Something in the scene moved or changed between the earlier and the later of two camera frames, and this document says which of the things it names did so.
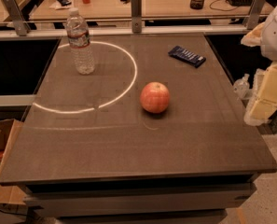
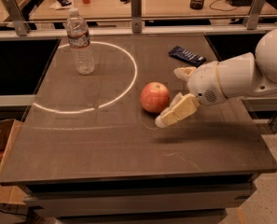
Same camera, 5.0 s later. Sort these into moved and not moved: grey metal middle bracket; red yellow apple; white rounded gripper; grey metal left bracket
Moved: white rounded gripper
Not moved: grey metal left bracket; red yellow apple; grey metal middle bracket
